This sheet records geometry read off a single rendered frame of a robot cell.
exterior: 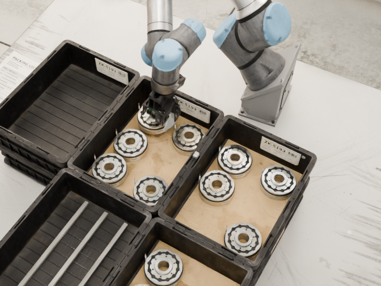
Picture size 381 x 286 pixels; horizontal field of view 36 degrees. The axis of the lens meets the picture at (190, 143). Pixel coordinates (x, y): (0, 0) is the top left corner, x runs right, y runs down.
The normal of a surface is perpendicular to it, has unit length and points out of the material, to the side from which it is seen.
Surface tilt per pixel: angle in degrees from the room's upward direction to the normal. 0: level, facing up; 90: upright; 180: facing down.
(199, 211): 0
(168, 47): 6
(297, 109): 0
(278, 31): 50
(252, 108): 90
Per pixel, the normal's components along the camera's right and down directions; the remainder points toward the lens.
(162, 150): 0.02, -0.58
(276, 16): 0.67, -0.03
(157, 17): -0.14, -0.14
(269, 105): -0.39, 0.75
